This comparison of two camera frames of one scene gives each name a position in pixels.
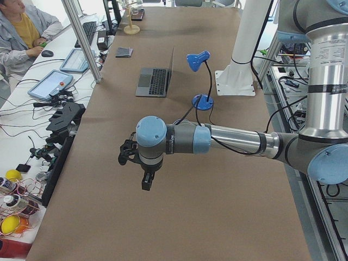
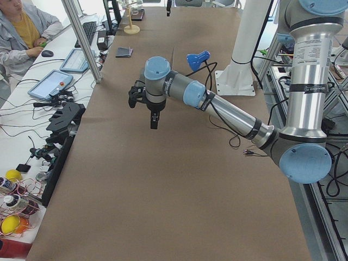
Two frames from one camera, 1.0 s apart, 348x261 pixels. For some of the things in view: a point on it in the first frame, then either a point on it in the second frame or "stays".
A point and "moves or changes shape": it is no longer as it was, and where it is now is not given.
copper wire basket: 19,199 stays
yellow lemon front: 9,224 stays
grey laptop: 154,82 moves or changes shape
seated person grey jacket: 23,33 stays
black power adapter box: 103,39 stays
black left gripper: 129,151 → 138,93
